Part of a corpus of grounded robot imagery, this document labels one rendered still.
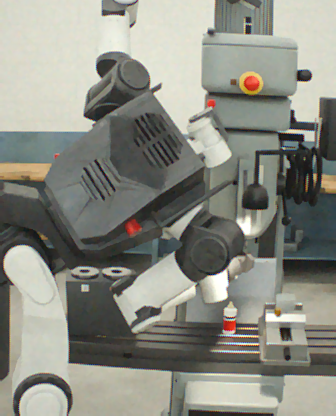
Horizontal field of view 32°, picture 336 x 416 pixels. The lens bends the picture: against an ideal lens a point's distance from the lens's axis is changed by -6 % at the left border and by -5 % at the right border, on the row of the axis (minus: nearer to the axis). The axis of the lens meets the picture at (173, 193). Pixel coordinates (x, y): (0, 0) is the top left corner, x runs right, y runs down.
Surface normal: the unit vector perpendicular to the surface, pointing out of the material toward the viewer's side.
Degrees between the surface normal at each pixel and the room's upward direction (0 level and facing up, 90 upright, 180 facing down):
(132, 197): 74
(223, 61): 90
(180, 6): 90
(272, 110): 90
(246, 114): 90
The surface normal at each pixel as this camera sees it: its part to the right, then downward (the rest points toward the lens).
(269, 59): -0.07, 0.19
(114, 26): 0.14, -0.37
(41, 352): 0.26, 0.19
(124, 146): -0.24, -0.10
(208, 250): -0.30, 0.16
